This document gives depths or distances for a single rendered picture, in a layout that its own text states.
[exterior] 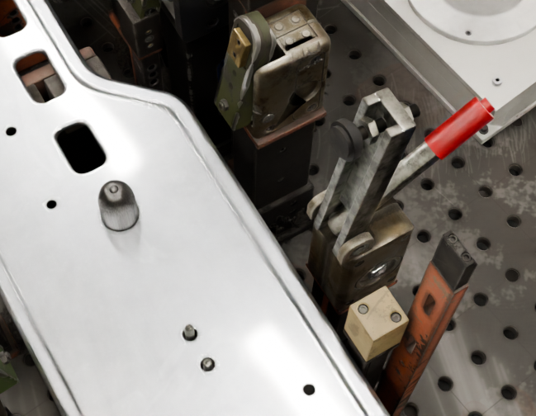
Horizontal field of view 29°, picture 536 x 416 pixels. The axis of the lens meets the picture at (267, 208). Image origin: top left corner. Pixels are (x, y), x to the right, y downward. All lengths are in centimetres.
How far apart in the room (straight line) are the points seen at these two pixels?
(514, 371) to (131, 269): 50
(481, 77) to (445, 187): 14
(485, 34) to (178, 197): 52
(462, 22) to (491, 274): 31
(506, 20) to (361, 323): 60
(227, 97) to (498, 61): 44
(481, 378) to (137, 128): 49
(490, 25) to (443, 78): 8
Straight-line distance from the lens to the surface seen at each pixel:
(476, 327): 119
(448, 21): 128
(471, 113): 78
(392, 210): 84
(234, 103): 92
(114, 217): 86
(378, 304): 79
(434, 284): 73
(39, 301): 87
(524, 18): 129
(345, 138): 67
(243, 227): 88
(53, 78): 98
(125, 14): 102
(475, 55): 127
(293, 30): 90
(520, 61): 127
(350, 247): 79
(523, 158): 130
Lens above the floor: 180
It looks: 64 degrees down
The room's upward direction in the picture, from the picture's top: 3 degrees clockwise
